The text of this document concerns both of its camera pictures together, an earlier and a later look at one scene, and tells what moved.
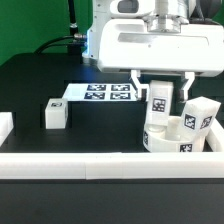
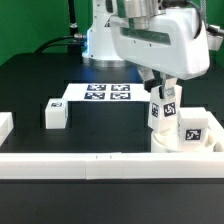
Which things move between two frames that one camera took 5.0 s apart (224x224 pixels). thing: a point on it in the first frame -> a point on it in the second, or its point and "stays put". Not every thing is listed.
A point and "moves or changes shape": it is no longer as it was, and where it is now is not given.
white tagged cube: (198, 115) -> (193, 128)
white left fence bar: (6, 125) stays put
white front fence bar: (113, 165) stays put
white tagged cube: (159, 102) moves or changes shape
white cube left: (56, 113) stays put
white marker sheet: (101, 92) stays put
